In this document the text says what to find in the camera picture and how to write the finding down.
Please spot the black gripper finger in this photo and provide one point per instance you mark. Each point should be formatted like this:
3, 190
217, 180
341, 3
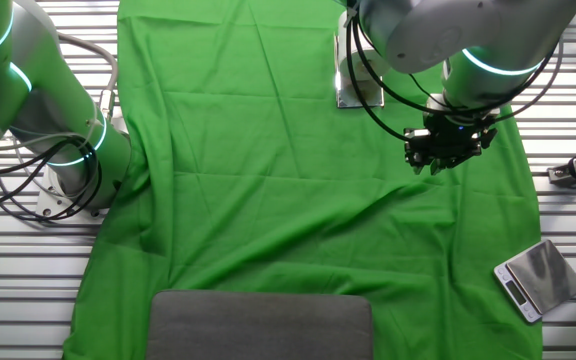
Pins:
460, 154
415, 155

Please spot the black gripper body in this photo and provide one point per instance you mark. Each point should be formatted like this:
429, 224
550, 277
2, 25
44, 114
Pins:
450, 132

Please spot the white toilet paper roll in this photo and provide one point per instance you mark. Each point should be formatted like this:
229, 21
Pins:
368, 67

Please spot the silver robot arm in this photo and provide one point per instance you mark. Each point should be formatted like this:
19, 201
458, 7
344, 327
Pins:
43, 100

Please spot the chrome toilet paper holder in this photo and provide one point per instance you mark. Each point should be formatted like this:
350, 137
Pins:
363, 100

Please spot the silver digital scale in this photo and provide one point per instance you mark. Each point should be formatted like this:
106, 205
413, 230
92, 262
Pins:
543, 277

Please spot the green cloth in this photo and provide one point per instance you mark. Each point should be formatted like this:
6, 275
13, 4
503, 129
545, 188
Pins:
268, 200

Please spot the grey flat pad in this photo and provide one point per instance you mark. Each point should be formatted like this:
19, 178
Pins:
258, 325

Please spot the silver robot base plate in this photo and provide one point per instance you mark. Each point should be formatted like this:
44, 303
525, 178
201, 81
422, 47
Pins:
53, 205

